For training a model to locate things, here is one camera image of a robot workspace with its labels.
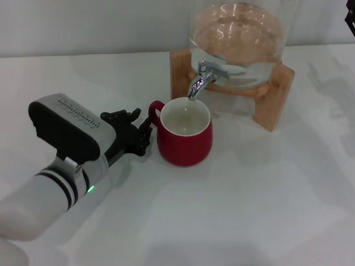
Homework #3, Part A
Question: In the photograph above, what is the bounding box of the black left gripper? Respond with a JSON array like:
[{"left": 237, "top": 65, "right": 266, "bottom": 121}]
[{"left": 97, "top": 106, "right": 155, "bottom": 170}]

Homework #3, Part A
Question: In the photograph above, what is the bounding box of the red ceramic cup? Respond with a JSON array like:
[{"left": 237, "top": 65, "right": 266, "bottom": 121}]
[{"left": 145, "top": 95, "right": 216, "bottom": 169}]

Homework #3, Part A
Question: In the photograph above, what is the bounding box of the chrome dispenser faucet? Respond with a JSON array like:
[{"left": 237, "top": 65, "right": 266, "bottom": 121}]
[{"left": 187, "top": 59, "right": 231, "bottom": 103}]

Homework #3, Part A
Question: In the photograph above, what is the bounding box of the wooden dispenser stand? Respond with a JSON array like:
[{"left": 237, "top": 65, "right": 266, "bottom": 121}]
[{"left": 166, "top": 46, "right": 297, "bottom": 134}]

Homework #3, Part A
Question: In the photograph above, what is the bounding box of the glass water dispenser jar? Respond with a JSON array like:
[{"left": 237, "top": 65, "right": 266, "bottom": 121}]
[{"left": 185, "top": 0, "right": 299, "bottom": 94}]

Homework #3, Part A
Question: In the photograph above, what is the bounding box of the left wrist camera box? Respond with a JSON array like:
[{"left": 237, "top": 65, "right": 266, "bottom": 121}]
[{"left": 26, "top": 91, "right": 120, "bottom": 167}]

